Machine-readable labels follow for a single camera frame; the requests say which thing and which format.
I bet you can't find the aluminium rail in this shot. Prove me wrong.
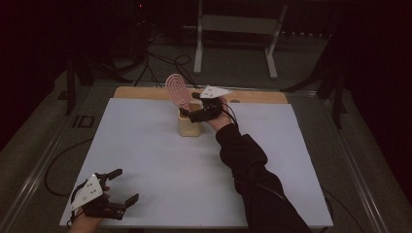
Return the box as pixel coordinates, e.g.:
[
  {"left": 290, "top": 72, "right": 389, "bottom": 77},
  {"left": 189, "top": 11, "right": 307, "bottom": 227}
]
[
  {"left": 319, "top": 93, "right": 392, "bottom": 233},
  {"left": 0, "top": 84, "right": 95, "bottom": 233}
]

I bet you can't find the white metal stand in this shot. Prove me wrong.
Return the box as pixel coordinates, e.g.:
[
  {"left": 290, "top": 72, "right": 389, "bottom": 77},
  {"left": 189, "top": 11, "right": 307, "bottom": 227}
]
[{"left": 192, "top": 0, "right": 289, "bottom": 81}]

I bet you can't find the pink hairbrush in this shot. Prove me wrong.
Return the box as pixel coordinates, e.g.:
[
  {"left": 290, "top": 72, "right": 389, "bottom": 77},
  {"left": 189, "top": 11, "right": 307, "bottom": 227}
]
[{"left": 164, "top": 73, "right": 192, "bottom": 113}]

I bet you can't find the left hand-held gripper black cable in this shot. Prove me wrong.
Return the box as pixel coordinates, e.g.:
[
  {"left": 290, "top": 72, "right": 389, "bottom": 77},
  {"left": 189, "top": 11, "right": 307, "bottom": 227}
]
[{"left": 66, "top": 179, "right": 89, "bottom": 227}]

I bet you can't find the hand-held gripper black cable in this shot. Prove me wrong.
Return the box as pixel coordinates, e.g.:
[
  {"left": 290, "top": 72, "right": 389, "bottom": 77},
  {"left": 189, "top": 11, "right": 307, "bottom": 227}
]
[
  {"left": 223, "top": 102, "right": 240, "bottom": 129},
  {"left": 66, "top": 179, "right": 89, "bottom": 227}
]

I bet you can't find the black floor cable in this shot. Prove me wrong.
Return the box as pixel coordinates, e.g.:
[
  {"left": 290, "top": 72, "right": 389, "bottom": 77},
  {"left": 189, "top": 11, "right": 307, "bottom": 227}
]
[
  {"left": 44, "top": 138, "right": 94, "bottom": 198},
  {"left": 320, "top": 186, "right": 365, "bottom": 233}
]

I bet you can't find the right hand-held gripper black cable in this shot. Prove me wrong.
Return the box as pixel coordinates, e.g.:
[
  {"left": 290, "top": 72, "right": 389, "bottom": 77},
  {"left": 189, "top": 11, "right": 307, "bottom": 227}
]
[{"left": 223, "top": 102, "right": 240, "bottom": 129}]

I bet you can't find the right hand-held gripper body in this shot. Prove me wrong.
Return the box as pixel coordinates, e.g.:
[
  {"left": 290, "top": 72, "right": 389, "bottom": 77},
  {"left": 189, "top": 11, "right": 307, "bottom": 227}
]
[{"left": 189, "top": 84, "right": 233, "bottom": 124}]

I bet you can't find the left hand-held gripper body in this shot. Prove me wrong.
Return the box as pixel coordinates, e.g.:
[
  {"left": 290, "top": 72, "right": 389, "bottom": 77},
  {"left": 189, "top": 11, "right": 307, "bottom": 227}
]
[{"left": 69, "top": 173, "right": 128, "bottom": 221}]

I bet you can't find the bundle of black floor cables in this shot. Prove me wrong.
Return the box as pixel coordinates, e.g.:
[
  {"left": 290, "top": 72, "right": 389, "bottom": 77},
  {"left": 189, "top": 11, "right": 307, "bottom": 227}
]
[{"left": 132, "top": 30, "right": 201, "bottom": 90}]

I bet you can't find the person's right hand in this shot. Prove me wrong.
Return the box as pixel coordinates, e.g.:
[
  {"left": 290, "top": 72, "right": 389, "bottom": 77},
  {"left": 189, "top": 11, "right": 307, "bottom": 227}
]
[{"left": 206, "top": 96, "right": 234, "bottom": 133}]

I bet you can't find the person's left hand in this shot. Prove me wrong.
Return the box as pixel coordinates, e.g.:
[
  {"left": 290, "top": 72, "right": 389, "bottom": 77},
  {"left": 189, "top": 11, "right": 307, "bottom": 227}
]
[{"left": 67, "top": 211, "right": 105, "bottom": 233}]

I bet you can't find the beige square cup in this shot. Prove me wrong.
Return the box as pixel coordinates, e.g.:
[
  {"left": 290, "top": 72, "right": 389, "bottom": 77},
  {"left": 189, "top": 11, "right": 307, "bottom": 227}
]
[{"left": 177, "top": 101, "right": 203, "bottom": 138}]

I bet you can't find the white table mat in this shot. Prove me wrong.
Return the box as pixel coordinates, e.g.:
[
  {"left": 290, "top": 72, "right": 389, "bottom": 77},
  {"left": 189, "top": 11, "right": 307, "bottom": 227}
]
[{"left": 58, "top": 97, "right": 334, "bottom": 229}]

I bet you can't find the black rectangular bracket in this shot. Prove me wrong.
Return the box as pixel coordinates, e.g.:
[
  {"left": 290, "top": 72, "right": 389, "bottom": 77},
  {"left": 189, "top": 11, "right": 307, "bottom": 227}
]
[{"left": 72, "top": 114, "right": 96, "bottom": 129}]

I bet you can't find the black stand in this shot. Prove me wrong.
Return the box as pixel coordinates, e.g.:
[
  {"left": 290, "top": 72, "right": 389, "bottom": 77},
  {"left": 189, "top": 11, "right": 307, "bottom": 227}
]
[
  {"left": 57, "top": 52, "right": 95, "bottom": 117},
  {"left": 281, "top": 32, "right": 349, "bottom": 130}
]

